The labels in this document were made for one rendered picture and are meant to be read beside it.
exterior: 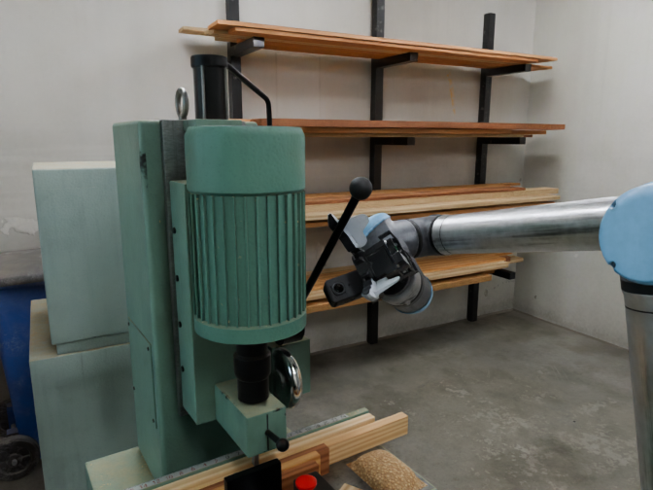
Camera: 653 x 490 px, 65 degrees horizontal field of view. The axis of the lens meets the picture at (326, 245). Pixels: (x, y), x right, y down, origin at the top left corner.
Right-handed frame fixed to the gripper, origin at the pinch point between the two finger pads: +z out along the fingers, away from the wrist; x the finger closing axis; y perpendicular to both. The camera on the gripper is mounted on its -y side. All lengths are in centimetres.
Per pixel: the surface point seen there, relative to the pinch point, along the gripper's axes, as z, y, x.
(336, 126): -160, -7, -141
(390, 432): -33.9, -14.5, 22.9
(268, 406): -4.7, -22.8, 14.1
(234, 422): -4.3, -29.2, 13.7
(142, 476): -21, -64, 10
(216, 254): 13.6, -13.3, -3.8
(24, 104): -74, -129, -193
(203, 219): 16.1, -12.1, -8.2
